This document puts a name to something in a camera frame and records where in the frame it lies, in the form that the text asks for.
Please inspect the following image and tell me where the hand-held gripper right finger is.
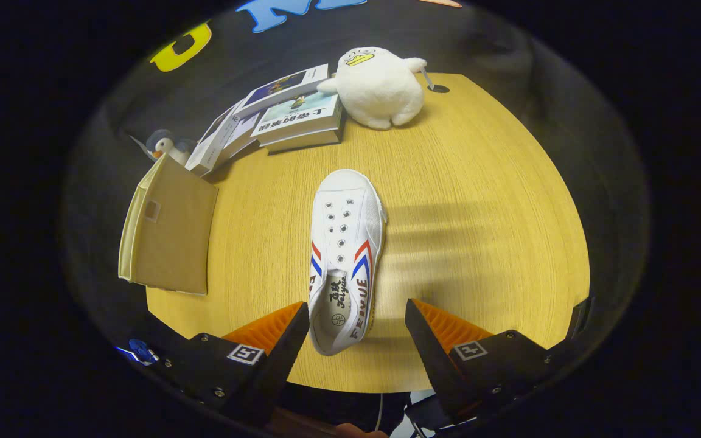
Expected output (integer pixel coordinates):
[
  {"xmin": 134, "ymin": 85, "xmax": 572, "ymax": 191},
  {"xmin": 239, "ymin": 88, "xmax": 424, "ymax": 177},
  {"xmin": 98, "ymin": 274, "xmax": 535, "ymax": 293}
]
[{"xmin": 404, "ymin": 298, "xmax": 575, "ymax": 422}]

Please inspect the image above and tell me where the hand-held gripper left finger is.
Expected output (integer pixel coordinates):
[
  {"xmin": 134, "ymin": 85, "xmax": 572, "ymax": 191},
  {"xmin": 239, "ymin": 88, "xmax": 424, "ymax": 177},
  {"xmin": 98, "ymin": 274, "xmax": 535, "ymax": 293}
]
[{"xmin": 144, "ymin": 301, "xmax": 310, "ymax": 426}]

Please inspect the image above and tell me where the white shoe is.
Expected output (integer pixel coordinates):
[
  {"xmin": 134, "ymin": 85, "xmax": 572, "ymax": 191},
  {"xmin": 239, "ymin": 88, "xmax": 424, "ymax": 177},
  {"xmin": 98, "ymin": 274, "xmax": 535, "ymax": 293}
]
[{"xmin": 308, "ymin": 169, "xmax": 388, "ymax": 356}]

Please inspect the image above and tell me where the beige fabric storage box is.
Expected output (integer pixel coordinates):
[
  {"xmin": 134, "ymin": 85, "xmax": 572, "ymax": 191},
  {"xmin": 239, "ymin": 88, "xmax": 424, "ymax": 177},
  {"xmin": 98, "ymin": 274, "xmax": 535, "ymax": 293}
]
[{"xmin": 118, "ymin": 154, "xmax": 220, "ymax": 297}]

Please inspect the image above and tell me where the blue and white object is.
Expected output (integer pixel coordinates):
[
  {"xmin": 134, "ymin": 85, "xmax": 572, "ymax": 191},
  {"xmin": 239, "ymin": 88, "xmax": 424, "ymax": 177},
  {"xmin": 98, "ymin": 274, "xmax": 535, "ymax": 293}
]
[{"xmin": 114, "ymin": 338, "xmax": 159, "ymax": 366}]

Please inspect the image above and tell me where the white book with portrait cover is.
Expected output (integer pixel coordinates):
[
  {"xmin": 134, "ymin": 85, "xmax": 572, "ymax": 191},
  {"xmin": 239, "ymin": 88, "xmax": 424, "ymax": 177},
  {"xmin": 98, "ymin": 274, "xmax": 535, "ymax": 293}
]
[{"xmin": 184, "ymin": 100, "xmax": 248, "ymax": 178}]

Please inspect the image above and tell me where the plain white book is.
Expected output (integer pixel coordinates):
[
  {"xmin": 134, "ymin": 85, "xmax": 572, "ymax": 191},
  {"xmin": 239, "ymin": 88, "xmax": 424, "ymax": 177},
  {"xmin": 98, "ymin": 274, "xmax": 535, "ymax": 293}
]
[{"xmin": 214, "ymin": 113, "xmax": 263, "ymax": 162}]

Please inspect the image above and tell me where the book with teal cover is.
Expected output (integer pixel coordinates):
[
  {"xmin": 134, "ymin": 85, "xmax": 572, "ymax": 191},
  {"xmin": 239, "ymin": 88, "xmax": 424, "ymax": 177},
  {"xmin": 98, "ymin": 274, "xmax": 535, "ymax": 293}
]
[{"xmin": 250, "ymin": 91, "xmax": 345, "ymax": 155}]

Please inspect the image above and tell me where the navy penguin plush toy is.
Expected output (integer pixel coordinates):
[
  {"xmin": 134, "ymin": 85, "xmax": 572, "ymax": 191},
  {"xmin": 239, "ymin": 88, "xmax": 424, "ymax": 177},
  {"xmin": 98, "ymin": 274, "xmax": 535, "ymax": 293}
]
[{"xmin": 144, "ymin": 128, "xmax": 196, "ymax": 166}]

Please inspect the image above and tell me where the white duck plush toy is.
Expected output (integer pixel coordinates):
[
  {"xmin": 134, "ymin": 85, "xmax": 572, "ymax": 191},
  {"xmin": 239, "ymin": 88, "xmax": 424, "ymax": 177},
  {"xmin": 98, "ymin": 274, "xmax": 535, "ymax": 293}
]
[{"xmin": 317, "ymin": 47, "xmax": 428, "ymax": 130}]

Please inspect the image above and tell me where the book with blue night cover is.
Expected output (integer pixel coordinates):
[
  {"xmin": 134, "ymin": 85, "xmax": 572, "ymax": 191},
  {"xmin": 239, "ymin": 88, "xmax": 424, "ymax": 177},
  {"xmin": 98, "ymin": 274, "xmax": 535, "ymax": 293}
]
[{"xmin": 235, "ymin": 64, "xmax": 330, "ymax": 119}]

